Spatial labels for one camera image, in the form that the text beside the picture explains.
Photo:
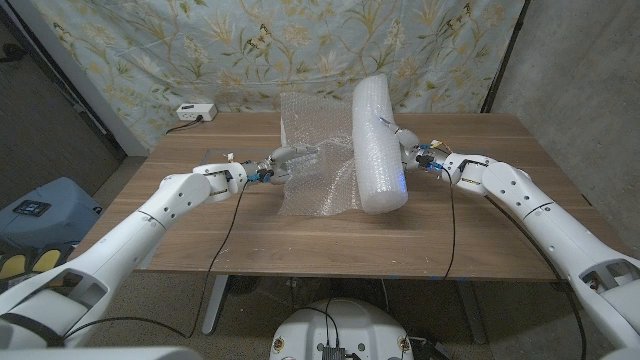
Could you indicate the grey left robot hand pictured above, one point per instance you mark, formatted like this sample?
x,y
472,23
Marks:
x,y
272,167

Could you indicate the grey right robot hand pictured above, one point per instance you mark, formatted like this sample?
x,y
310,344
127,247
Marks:
x,y
412,150

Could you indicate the clear bubble wrap roll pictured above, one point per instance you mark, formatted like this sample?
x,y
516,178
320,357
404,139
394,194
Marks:
x,y
375,150

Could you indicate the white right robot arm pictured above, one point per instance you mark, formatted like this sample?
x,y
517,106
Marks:
x,y
550,225

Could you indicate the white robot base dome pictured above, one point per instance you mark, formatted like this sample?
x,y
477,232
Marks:
x,y
350,325

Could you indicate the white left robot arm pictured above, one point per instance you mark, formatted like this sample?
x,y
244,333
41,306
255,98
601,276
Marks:
x,y
125,235

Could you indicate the white power strip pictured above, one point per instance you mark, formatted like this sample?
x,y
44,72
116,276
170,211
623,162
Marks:
x,y
196,112

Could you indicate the black backdrop stand pole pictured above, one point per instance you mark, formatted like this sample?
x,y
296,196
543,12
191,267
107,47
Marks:
x,y
502,62

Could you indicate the floral printed backdrop cloth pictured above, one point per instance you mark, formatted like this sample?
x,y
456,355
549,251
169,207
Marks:
x,y
200,50

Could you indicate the grey metal table leg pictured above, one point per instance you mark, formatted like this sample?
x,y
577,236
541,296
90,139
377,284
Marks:
x,y
215,305
472,315

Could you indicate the blue plastic storage bin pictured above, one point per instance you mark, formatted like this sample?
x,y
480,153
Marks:
x,y
60,220

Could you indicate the black label with white print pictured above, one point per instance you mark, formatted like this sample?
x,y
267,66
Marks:
x,y
31,208

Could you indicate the white robot torso shell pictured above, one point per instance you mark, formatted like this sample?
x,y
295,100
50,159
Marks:
x,y
100,354

